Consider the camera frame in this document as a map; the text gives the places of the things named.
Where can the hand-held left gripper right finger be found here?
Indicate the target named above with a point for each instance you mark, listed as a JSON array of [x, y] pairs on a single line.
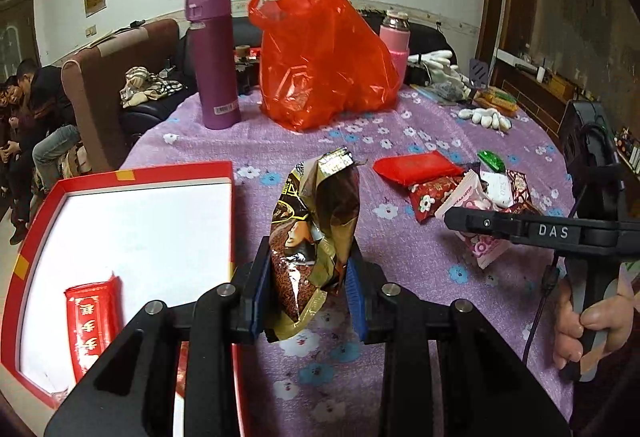
[[356, 297]]

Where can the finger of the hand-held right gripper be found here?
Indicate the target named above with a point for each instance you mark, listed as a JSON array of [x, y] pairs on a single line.
[[485, 224]]

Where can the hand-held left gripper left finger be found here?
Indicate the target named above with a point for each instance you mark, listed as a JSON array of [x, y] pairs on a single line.
[[261, 302]]

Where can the pink snack packet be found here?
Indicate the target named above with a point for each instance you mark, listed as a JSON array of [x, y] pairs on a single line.
[[467, 197]]

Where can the green snack packet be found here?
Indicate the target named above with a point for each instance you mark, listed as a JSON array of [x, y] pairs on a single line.
[[492, 161]]

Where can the brown gold snack packet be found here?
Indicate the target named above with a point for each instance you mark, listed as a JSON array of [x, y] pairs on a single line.
[[315, 227]]

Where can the red gift box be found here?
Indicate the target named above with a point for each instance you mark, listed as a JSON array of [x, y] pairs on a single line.
[[150, 237]]

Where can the red gold-print snack packet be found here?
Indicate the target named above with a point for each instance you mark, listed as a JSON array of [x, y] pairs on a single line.
[[92, 317]]

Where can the person's right hand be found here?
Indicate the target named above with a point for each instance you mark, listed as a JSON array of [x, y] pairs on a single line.
[[600, 322]]

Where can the dark red snack packet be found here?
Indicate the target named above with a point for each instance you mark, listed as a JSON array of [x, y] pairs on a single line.
[[524, 194]]

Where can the purple floral tablecloth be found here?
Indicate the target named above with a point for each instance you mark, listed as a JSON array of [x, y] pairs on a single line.
[[410, 277]]

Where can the red floral snack packet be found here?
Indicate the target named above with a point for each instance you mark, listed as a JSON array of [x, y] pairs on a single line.
[[432, 197]]

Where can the plain red snack packet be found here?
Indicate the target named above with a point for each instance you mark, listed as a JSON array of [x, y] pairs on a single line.
[[417, 167]]

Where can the white glove on table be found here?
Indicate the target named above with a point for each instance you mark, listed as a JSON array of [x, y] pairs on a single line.
[[485, 118]]

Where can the orange snack packet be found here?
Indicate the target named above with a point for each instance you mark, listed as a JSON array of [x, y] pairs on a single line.
[[497, 99]]

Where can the clear bag of dark bits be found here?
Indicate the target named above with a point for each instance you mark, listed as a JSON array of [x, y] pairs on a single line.
[[450, 93]]

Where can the wooden cabinet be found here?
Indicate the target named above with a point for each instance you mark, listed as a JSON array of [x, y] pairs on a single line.
[[540, 92]]

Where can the white work gloves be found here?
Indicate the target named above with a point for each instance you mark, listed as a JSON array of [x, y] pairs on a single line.
[[440, 67]]

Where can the pink thermos bottle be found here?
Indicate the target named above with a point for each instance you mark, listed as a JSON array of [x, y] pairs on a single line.
[[395, 42]]

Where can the red plastic bag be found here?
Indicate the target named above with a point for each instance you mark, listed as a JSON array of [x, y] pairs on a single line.
[[325, 62]]

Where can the plaid cloth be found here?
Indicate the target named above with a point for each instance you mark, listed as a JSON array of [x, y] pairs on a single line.
[[150, 84]]

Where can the purple thermos bottle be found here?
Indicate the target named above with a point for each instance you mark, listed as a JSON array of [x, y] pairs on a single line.
[[215, 62]]

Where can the brown sofa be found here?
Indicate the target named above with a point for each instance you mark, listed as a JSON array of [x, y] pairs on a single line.
[[95, 117]]

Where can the dark wooden door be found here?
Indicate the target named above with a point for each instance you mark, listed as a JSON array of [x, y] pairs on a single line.
[[17, 17]]

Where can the wall socket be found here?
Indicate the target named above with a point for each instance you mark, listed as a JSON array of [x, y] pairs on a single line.
[[90, 30]]

